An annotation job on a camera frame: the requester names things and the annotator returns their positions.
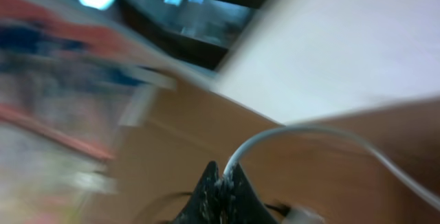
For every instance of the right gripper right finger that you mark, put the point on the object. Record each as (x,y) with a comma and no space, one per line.
(242,206)

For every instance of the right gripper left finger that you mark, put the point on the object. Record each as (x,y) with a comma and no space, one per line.
(203,206)

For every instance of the brown cardboard box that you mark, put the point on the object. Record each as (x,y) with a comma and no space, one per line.
(185,129)

